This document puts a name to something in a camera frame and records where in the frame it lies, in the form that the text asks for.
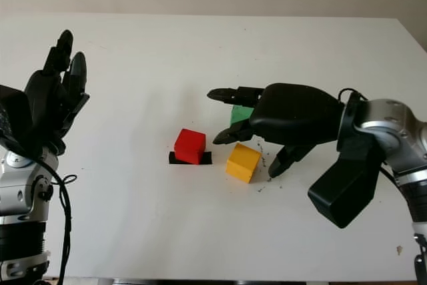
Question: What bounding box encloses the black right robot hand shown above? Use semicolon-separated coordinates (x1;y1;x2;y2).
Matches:
206;83;346;179

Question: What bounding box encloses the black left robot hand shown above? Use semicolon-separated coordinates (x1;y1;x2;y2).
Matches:
25;29;91;156

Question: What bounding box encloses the green cube block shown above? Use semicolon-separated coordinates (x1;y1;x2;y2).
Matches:
230;104;256;127

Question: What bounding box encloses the yellow cube block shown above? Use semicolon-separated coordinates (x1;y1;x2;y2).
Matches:
226;142;262;184

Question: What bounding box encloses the red cube block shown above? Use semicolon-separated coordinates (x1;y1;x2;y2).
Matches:
173;128;206;166

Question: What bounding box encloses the black tape strip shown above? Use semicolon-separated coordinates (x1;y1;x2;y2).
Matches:
168;151;213;166

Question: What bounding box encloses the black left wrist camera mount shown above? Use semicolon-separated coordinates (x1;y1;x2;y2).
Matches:
0;84;44;162

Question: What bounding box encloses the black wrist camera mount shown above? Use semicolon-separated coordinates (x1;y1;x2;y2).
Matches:
307;93;383;229
0;84;44;162

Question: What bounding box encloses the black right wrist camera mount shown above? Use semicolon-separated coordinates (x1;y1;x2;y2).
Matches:
307;93;383;229

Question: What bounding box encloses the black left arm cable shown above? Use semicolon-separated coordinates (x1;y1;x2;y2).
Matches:
33;160;78;285

